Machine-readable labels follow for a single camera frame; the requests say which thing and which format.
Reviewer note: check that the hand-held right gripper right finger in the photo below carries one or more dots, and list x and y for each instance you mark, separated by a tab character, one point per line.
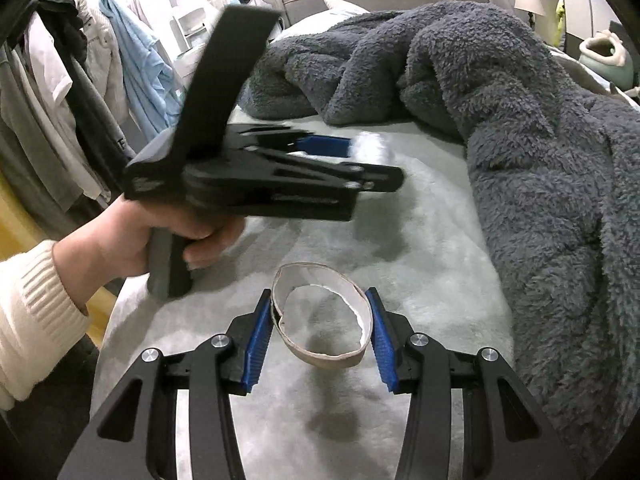
382	345

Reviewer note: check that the person's left forearm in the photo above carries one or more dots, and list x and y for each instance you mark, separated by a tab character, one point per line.
30	320

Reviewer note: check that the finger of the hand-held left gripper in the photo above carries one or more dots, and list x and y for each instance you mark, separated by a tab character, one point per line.
370	177
325	146

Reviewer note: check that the dark grey fleece blanket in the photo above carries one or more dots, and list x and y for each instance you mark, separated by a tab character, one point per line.
525	135

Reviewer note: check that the grey hanging garment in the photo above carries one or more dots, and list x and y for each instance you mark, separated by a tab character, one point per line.
25	135

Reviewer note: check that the teal ceramic vase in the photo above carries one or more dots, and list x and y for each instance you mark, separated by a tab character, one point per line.
602	57

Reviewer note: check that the light blue hanging shirt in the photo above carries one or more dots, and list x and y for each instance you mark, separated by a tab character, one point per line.
142	70

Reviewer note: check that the beige lamp shade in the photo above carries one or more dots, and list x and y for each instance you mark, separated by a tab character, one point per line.
530	2

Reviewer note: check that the person's left hand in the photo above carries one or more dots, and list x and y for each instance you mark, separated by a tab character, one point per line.
110	245

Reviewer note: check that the pale green plush bed cover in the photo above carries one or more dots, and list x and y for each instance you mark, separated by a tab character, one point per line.
425	260

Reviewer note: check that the white cabinet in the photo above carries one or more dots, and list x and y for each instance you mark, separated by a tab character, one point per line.
190	25

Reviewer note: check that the black hanging garment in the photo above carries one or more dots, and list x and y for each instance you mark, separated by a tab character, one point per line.
60	15

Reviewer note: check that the white pillow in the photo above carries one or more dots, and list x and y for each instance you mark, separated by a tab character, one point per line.
305	25
342	6

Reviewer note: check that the person's dark clothing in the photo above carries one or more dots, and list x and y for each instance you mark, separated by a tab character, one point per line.
45	435

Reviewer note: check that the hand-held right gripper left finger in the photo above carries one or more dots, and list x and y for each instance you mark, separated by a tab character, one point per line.
257	345

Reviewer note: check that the cardboard tape roll core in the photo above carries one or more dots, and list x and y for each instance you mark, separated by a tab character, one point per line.
320	272

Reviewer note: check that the white hanging shirt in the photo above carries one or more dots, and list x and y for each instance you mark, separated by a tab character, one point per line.
47	70

